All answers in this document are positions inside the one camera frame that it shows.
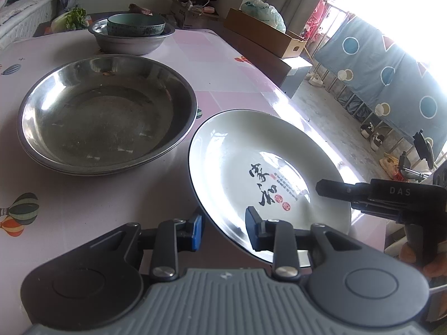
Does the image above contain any person's right hand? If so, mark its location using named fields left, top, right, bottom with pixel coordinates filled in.
left=400, top=244, right=442, bottom=281

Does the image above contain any white green plastic bag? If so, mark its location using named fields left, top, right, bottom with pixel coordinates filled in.
left=240, top=0, right=287, bottom=34

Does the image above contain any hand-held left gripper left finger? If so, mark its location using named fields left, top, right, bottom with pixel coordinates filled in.
left=87, top=214, right=203, bottom=281

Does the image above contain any small steel bowl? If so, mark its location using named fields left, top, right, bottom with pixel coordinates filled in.
left=87, top=17, right=176, bottom=56

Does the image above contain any beige shoe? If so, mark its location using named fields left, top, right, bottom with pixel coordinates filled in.
left=379, top=155, right=402, bottom=178

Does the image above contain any black tripod mount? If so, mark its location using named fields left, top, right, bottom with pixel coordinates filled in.
left=398, top=131, right=435, bottom=182

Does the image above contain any blue circle-print bedsheet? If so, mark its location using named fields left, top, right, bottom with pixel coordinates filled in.
left=314, top=16, right=447, bottom=154

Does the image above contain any white printed plate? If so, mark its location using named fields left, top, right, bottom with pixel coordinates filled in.
left=189, top=110, right=353, bottom=264

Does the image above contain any large dark cardboard box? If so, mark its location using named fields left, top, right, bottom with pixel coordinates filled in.
left=217, top=28, right=313, bottom=100

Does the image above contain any pink floral hanging garment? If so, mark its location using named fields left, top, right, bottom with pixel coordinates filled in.
left=304, top=0, right=331, bottom=42

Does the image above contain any teal ceramic bowl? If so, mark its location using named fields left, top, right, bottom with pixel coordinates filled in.
left=106, top=13, right=166, bottom=38

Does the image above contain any white printed cardboard box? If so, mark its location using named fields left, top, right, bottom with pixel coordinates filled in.
left=162, top=0, right=220, bottom=30

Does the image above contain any pink printed tablecloth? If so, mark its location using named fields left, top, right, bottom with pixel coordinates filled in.
left=0, top=28, right=388, bottom=322

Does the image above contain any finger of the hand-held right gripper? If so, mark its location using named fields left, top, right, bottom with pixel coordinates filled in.
left=316, top=179, right=372, bottom=205

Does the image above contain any dark red plastic bag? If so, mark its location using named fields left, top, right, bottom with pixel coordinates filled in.
left=129, top=3, right=154, bottom=16

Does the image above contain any white patterned mattress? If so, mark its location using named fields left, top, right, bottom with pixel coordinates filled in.
left=0, top=0, right=67, bottom=51

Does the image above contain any leafy green cabbage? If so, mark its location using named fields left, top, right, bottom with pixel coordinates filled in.
left=51, top=7, right=89, bottom=32

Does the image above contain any large steel basin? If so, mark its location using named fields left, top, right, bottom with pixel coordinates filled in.
left=17, top=54, right=198, bottom=177

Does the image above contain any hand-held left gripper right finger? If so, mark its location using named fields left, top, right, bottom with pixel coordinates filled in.
left=245, top=207, right=364, bottom=281

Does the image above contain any brown open cardboard box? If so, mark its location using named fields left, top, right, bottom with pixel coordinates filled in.
left=223, top=8, right=308, bottom=59

